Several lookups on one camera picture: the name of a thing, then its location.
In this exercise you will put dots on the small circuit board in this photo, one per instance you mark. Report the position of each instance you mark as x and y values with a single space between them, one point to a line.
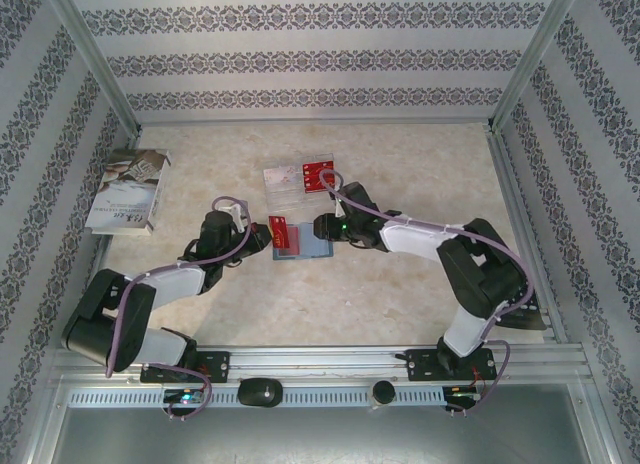
185 397
462 393

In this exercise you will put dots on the grey metal panel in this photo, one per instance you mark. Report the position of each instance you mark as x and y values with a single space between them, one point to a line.
320 439

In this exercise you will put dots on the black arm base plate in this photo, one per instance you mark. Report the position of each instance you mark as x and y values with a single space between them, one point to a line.
217 364
420 364

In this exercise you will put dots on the black remote control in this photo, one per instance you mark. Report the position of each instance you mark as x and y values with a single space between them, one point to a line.
527 319

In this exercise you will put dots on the blue leather card holder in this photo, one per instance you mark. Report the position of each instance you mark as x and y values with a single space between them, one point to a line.
315 244

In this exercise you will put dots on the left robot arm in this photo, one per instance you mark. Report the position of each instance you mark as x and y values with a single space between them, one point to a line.
170 284

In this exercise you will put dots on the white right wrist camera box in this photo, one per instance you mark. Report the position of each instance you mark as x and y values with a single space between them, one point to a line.
338 204

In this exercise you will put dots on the aluminium frame post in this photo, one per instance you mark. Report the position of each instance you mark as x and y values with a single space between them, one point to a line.
534 49
94 49

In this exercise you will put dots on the long aluminium frame rail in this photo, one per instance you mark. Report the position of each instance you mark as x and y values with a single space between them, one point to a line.
320 359

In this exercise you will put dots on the black round knob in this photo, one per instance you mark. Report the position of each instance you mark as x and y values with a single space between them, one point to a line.
383 391

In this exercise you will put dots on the black oval device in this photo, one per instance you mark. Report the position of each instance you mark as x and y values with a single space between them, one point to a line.
260 393

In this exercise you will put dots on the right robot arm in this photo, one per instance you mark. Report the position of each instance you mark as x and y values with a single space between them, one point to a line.
410 239

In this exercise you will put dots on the aluminium side rail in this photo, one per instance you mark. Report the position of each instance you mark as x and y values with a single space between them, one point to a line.
103 244
517 209

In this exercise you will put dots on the white paperback book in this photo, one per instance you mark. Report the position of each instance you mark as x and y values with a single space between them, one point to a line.
130 184

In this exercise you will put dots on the clear acrylic card stand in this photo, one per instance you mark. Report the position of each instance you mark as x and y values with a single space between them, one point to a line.
285 196

